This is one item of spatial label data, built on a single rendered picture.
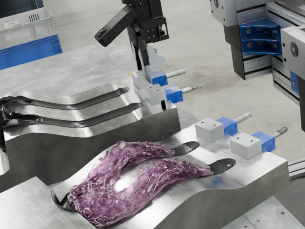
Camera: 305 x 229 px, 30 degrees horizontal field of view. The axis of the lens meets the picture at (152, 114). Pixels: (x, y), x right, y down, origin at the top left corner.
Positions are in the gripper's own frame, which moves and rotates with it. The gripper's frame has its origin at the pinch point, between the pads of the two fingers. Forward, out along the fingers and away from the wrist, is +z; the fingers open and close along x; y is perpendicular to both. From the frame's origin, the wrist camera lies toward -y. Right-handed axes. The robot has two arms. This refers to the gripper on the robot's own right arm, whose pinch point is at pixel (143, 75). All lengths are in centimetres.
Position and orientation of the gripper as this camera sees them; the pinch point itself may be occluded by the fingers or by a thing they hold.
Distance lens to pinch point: 139.2
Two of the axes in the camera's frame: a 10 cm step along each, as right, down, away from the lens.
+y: 9.3, -2.9, 2.0
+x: -3.0, -3.7, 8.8
